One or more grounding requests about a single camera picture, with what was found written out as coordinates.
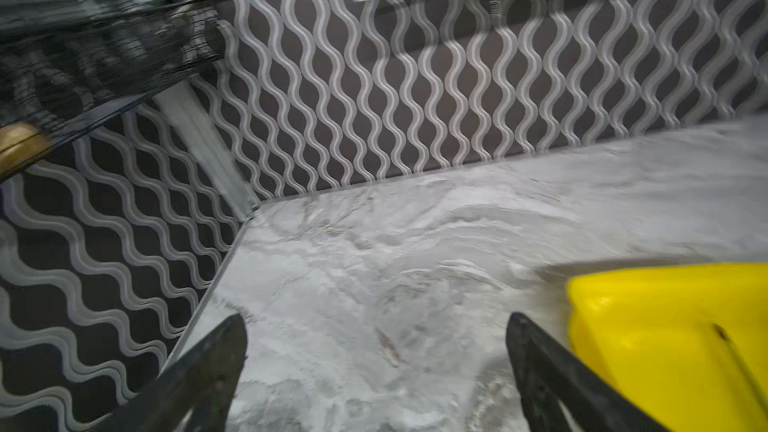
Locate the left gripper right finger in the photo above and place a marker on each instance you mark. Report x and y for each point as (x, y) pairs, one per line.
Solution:
(556, 388)

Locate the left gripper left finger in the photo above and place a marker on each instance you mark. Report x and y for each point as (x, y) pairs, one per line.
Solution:
(197, 390)

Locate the green black handled screwdriver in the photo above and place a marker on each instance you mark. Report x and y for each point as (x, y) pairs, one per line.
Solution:
(751, 381)

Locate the yellow plastic bin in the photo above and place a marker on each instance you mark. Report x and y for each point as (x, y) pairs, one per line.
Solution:
(648, 333)

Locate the brass object in wire basket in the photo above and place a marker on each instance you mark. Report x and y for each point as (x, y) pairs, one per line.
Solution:
(22, 144)

